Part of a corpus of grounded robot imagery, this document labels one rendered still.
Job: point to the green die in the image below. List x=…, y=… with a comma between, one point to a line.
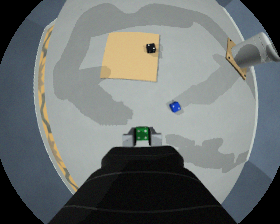
x=142, y=133

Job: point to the blue die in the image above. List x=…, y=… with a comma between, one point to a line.
x=175, y=106

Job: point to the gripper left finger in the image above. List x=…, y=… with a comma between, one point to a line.
x=129, y=140

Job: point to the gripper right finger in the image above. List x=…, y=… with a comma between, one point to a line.
x=154, y=139

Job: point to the black die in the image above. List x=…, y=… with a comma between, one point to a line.
x=150, y=48

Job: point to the tan square mat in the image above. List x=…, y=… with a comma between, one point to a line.
x=126, y=57

